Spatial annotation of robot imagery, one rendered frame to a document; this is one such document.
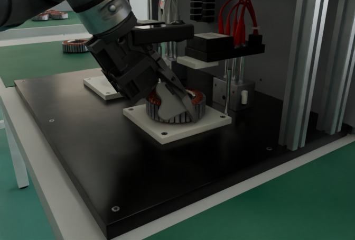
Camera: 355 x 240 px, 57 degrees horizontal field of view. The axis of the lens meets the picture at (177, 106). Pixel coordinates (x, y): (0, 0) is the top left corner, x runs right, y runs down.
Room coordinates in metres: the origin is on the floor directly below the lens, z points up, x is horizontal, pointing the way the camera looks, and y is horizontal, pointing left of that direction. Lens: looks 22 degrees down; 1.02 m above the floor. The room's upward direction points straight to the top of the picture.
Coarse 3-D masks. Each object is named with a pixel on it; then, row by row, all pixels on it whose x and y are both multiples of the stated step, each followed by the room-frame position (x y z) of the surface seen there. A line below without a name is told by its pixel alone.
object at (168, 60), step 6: (168, 60) 0.82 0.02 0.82; (174, 60) 0.81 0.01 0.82; (168, 66) 0.82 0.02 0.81; (174, 66) 0.81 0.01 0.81; (180, 66) 0.82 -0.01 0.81; (186, 66) 0.83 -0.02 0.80; (174, 72) 0.81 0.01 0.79; (180, 72) 0.82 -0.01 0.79; (186, 72) 0.83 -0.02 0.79; (180, 78) 0.82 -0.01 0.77
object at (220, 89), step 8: (216, 80) 0.65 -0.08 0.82; (224, 80) 0.64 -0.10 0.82; (232, 80) 0.64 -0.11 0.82; (248, 80) 0.64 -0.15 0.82; (216, 88) 0.65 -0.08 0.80; (224, 88) 0.63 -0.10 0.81; (232, 88) 0.61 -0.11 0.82; (240, 88) 0.61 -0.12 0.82; (248, 88) 0.62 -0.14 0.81; (216, 96) 0.65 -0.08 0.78; (224, 96) 0.63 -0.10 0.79; (232, 96) 0.61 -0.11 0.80; (240, 96) 0.61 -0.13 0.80; (248, 96) 0.62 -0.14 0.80; (224, 104) 0.63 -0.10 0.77; (232, 104) 0.61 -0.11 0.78; (240, 104) 0.61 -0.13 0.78; (248, 104) 0.62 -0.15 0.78
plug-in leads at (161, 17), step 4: (160, 0) 0.86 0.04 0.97; (172, 0) 0.87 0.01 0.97; (176, 0) 0.84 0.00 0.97; (164, 4) 0.84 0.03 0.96; (176, 4) 0.84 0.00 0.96; (160, 8) 0.86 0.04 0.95; (164, 8) 0.83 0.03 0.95; (176, 8) 0.84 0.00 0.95; (160, 12) 0.86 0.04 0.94; (164, 12) 0.83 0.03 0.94; (168, 12) 0.82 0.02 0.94; (176, 12) 0.84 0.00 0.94; (160, 16) 0.86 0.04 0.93; (164, 16) 0.83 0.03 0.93; (168, 16) 0.82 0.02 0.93; (172, 16) 0.87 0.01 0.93; (176, 16) 0.83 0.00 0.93; (160, 20) 0.86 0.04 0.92; (164, 20) 0.83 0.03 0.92; (168, 20) 0.82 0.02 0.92; (172, 20) 0.86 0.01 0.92; (176, 20) 0.84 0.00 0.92; (180, 20) 0.88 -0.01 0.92
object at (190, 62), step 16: (208, 32) 0.64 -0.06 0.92; (192, 48) 0.60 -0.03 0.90; (208, 48) 0.57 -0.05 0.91; (224, 48) 0.59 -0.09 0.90; (240, 48) 0.61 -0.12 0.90; (256, 48) 0.63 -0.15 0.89; (192, 64) 0.56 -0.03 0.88; (208, 64) 0.57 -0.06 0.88; (240, 64) 0.63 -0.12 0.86; (240, 80) 0.62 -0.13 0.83
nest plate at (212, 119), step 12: (132, 108) 0.59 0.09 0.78; (144, 108) 0.59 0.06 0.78; (132, 120) 0.55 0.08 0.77; (144, 120) 0.53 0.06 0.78; (156, 120) 0.53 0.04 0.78; (204, 120) 0.53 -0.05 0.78; (216, 120) 0.53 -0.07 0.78; (228, 120) 0.54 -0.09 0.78; (156, 132) 0.48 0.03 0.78; (168, 132) 0.48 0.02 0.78; (180, 132) 0.48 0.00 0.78; (192, 132) 0.50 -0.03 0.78
